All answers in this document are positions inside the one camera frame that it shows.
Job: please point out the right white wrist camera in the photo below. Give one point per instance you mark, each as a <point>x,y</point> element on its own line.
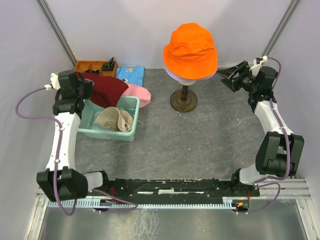
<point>257,64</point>

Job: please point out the pink bucket hat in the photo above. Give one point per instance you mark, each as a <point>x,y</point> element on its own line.
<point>140,92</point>

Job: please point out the green patterned rolled tie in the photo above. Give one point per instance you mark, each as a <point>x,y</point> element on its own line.
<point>108,66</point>

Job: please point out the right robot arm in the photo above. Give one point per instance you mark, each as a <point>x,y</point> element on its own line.
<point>279,154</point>

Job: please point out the blue printed cloth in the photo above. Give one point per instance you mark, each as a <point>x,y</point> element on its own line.
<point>131,74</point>

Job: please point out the orange bucket hat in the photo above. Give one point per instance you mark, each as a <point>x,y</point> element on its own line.
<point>191,53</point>

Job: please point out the left aluminium corner post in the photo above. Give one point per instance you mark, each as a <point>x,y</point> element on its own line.
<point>49,16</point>

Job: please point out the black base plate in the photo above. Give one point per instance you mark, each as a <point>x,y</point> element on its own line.
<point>177,191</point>

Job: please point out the aluminium front rail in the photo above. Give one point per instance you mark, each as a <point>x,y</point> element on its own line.
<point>289,187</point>

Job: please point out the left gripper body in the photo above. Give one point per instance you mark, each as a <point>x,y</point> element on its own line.
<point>85,89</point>

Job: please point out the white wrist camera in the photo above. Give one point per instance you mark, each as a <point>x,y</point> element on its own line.
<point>54,83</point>
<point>257,64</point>

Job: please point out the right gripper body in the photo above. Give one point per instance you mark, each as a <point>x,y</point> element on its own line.
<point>245,81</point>

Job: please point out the aluminium corner post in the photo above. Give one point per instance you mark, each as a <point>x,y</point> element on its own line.
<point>49,16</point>
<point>289,12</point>

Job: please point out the right aluminium corner post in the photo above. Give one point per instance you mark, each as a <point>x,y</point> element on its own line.
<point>289,12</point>

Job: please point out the wooden compartment tray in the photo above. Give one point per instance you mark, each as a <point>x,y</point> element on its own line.
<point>84,65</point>

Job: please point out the beige bucket hat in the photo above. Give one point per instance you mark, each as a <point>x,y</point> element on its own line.
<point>115,119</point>

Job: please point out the dark red hat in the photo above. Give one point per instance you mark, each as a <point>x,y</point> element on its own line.
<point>107,90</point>

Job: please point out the cream mannequin head stand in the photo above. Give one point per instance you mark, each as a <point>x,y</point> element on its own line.
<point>184,100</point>

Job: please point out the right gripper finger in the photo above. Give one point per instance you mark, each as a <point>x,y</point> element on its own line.
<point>229,84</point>
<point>233,72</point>

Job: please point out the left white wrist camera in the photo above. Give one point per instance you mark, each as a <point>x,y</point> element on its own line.
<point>54,83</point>

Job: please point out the teal plastic basket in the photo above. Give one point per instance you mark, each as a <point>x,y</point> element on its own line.
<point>91,112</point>

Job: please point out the light blue cable duct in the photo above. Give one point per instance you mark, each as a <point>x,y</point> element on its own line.
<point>100,203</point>

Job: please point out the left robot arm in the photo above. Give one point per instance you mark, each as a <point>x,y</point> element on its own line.
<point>60,181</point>

